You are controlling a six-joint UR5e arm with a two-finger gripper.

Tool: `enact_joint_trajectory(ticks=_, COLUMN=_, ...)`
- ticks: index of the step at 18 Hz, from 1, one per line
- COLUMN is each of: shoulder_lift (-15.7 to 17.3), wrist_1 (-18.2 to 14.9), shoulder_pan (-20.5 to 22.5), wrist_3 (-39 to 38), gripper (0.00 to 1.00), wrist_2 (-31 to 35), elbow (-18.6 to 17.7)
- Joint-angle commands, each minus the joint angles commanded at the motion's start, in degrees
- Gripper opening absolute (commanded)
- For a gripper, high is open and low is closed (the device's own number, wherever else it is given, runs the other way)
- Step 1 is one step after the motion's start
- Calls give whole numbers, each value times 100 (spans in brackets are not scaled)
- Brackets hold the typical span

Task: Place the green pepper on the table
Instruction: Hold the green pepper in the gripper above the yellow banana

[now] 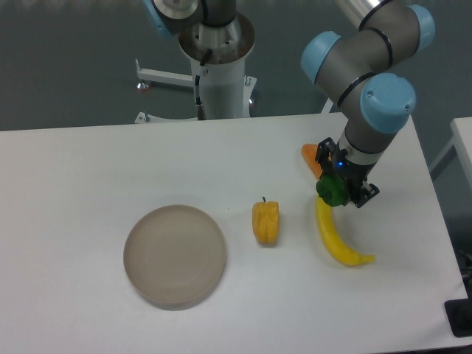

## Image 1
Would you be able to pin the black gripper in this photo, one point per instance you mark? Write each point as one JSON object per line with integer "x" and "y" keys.
{"x": 351, "y": 165}

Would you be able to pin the green pepper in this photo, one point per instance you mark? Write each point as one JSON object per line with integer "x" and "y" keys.
{"x": 331, "y": 190}

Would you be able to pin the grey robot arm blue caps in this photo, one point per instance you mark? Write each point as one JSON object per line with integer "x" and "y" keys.
{"x": 353, "y": 73}

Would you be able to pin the yellow bell pepper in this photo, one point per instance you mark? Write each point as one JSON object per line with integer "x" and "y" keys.
{"x": 265, "y": 220}

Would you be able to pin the orange carrot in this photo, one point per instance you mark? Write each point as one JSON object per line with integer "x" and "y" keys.
{"x": 308, "y": 152}

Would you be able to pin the yellow banana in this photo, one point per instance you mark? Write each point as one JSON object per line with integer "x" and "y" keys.
{"x": 332, "y": 241}

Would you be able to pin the white side table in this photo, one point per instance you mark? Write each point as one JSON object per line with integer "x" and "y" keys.
{"x": 459, "y": 145}

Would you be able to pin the black clamp at table edge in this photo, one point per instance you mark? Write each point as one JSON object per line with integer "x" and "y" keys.
{"x": 459, "y": 316}

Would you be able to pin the beige round plate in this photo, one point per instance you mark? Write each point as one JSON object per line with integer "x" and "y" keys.
{"x": 175, "y": 256}

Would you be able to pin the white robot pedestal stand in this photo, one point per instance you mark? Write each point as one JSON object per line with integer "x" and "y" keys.
{"x": 217, "y": 55}

